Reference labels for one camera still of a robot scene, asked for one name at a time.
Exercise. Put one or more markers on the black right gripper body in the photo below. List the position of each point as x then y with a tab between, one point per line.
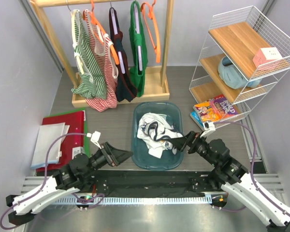
198	144

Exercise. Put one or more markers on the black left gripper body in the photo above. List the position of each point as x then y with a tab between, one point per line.
98	160

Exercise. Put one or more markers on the white navy-trimmed tank top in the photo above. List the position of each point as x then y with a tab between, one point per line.
155	131

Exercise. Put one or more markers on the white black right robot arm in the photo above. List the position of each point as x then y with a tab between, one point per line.
234	178

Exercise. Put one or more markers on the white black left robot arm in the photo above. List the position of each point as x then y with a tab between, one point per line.
70	178

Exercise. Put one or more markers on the dark maroon tank top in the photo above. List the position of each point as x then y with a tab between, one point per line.
125	89

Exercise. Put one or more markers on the green striped tank top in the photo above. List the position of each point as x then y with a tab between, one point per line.
92	84

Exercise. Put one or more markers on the red striped tank top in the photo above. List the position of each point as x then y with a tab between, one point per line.
102	54

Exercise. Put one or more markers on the lilac hanger in green top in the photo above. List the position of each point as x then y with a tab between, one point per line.
139	48

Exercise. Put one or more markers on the orange hanger on rack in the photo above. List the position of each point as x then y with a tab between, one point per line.
93	20

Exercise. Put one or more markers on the green folder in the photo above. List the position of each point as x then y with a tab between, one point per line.
87	145

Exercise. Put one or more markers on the blue paperback book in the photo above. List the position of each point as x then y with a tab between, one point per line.
196	119

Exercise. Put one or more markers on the red book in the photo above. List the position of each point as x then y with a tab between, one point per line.
52	166

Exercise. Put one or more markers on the teal transparent plastic bin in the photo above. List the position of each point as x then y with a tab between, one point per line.
141	156

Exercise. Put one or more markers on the colourful Roald Dahl book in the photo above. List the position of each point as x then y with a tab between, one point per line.
215	109

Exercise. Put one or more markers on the white paper sheets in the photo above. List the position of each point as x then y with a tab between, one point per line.
46	136

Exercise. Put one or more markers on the wooden clothes rack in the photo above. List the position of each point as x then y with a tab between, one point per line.
156	83

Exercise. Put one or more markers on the light blue cap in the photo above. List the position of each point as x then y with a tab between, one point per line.
231	76

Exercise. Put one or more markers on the pink cube power socket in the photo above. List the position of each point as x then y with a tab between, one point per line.
265	55

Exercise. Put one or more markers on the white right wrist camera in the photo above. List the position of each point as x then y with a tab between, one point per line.
209	128

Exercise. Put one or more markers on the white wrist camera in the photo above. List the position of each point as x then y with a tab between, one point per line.
209	128
94	138

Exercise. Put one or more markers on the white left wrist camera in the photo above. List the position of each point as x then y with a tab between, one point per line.
94	138

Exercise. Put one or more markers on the white slotted cable duct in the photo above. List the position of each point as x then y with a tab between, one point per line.
71	200

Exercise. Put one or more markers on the white wire shelf rack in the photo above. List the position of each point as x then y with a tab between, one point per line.
239	34

